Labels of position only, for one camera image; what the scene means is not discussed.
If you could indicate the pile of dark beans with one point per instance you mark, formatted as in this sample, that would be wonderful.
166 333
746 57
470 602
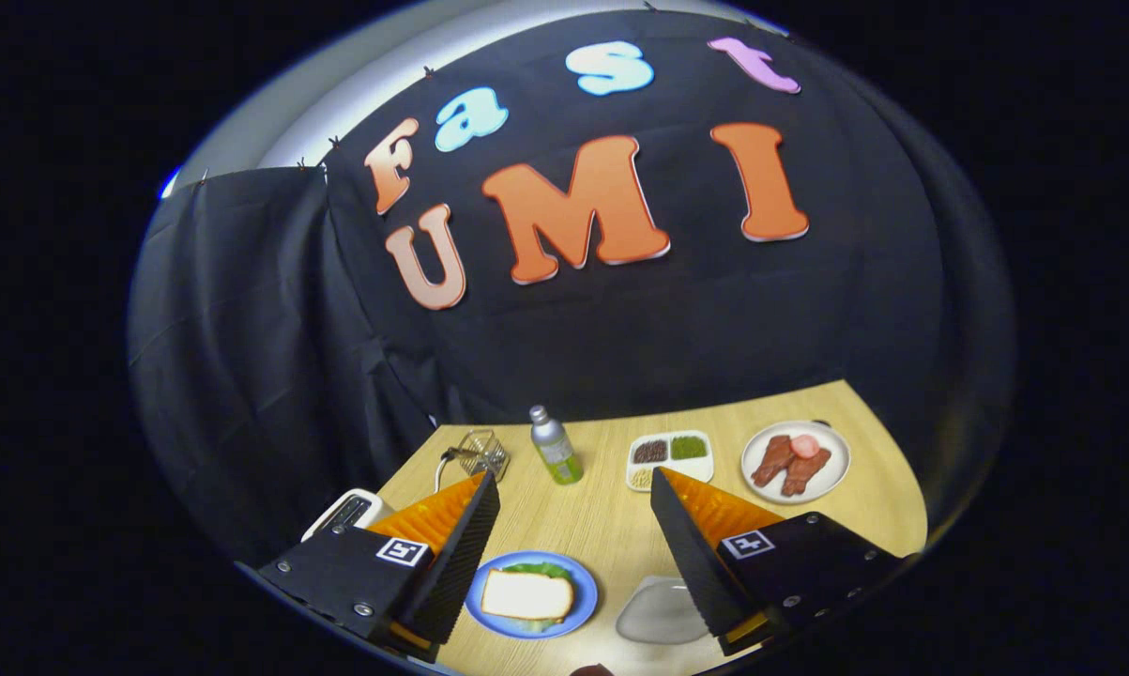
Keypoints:
649 452

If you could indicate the white oval plate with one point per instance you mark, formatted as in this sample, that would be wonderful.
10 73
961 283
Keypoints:
836 451

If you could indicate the blue plate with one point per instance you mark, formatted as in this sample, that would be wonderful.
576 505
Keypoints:
583 591

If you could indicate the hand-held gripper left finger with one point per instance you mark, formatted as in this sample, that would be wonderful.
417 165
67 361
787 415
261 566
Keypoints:
461 563

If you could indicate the pile of yellow soybeans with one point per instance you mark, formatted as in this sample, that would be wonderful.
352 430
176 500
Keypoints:
640 478

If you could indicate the white toaster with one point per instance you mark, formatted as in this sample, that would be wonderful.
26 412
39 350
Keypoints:
373 499

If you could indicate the pile of green beans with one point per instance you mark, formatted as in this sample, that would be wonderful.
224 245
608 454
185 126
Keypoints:
688 448

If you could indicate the white bread slice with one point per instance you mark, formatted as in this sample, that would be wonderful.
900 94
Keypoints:
526 594

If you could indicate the brown meat slice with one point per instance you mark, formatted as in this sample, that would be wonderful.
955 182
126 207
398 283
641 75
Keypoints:
805 474
772 460

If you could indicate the small white plate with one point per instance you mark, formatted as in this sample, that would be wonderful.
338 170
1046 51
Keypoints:
658 610

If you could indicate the green label metal bottle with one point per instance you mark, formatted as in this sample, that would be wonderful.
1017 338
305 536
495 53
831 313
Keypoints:
556 451

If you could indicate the white divided dish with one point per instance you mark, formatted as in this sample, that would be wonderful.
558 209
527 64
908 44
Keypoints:
695 468

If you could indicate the green lettuce leaf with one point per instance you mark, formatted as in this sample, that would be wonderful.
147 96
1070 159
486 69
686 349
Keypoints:
536 566

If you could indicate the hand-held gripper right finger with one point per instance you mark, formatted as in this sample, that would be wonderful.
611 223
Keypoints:
686 554

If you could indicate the pink sausage slice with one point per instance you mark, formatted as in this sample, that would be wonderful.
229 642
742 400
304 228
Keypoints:
805 445

